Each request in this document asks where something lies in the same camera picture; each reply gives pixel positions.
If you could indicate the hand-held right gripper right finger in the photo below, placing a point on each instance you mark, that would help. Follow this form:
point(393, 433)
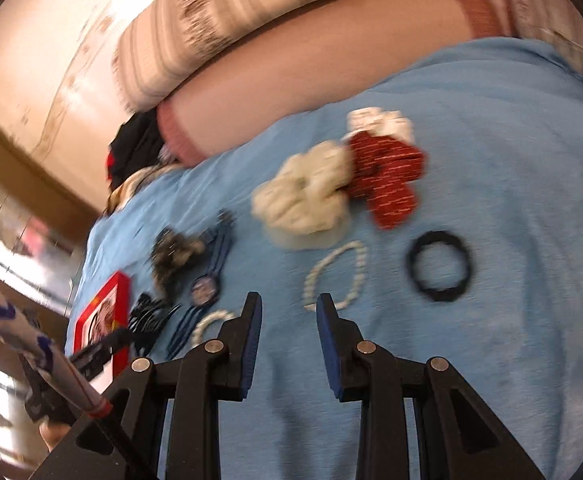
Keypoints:
point(327, 350)

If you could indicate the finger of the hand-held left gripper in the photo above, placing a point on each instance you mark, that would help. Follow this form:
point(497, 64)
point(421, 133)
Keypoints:
point(96, 352)

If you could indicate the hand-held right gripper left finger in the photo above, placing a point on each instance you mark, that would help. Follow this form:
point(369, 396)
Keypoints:
point(251, 340)

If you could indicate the red gift box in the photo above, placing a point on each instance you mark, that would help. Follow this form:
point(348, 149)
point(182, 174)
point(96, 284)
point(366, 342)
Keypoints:
point(124, 300)

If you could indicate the red checkered scrunchie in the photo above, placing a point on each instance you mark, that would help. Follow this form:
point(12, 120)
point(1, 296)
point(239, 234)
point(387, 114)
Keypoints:
point(379, 121)

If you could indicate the person's left hand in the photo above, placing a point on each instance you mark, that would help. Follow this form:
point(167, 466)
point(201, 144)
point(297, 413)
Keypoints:
point(54, 435)

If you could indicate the black hair claw clip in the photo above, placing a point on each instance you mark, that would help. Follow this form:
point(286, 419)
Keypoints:
point(146, 320)

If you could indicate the black dotted organza scrunchie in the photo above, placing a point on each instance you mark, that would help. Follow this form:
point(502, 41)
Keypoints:
point(176, 255)

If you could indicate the blue cloth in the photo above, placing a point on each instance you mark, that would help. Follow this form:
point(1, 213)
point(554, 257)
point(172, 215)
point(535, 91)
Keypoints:
point(471, 360)

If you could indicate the white dotted scrunchie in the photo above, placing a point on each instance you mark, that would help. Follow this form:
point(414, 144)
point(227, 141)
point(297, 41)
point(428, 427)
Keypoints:
point(296, 200)

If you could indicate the beige patterned scarf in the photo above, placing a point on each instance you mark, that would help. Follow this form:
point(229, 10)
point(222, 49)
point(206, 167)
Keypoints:
point(131, 185)

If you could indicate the red dotted scrunchie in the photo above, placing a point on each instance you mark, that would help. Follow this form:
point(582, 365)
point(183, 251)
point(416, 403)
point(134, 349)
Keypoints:
point(386, 180)

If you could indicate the black clothing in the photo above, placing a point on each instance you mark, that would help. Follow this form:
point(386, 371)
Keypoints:
point(136, 150)

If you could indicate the striped floral pillow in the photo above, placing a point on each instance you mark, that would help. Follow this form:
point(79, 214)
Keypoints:
point(561, 10)
point(196, 35)

